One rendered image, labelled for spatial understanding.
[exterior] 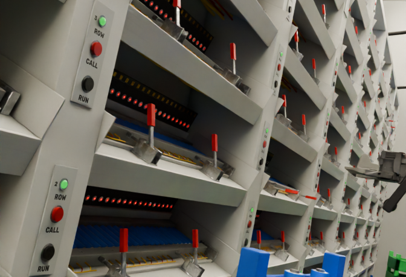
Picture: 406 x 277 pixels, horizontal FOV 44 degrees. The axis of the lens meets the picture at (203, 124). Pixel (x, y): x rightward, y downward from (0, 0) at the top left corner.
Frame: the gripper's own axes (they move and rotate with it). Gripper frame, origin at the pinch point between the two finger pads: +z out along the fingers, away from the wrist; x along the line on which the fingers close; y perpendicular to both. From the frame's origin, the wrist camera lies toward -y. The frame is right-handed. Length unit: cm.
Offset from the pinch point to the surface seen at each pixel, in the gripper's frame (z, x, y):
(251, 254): -8, 108, -18
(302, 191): 19.1, -29.9, -6.3
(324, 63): 18, -30, 42
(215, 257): 21, 41, -27
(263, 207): 17.7, 21.1, -14.0
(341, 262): -13, 90, -18
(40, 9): 21, 110, 4
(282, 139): 17.0, 14.6, 5.4
